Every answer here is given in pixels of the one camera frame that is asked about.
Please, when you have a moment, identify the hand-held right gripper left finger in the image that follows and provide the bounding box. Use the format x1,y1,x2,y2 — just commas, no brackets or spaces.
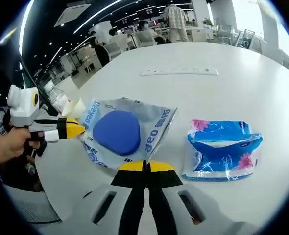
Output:
82,159,145,235

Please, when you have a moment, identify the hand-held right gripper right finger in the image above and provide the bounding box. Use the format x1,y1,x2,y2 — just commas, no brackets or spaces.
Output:
147,159,236,235

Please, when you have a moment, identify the clear plastic water bottle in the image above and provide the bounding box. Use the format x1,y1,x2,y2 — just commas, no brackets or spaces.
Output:
44,81,72,115

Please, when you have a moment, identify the white paper cup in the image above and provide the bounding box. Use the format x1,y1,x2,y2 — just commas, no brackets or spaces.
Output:
61,97,86,118

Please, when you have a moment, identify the blue tissue pack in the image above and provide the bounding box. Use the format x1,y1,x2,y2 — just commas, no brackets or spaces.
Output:
181,119,263,182

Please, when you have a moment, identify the person's left hand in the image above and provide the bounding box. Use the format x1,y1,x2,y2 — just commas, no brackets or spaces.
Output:
0,128,44,169

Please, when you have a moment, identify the ceiling air conditioner unit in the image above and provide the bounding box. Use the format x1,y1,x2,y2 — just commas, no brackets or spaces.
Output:
53,3,92,28

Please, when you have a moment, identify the curved ceiling light strip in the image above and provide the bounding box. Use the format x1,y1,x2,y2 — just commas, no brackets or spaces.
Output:
73,0,123,34

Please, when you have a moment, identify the table socket panel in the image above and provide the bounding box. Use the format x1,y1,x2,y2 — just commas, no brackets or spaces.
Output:
139,66,219,77

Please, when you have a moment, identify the white background office chair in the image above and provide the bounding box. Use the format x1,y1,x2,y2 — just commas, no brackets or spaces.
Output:
218,23,234,45

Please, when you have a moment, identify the white pillar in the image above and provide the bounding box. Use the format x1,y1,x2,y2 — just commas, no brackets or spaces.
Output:
257,0,281,53

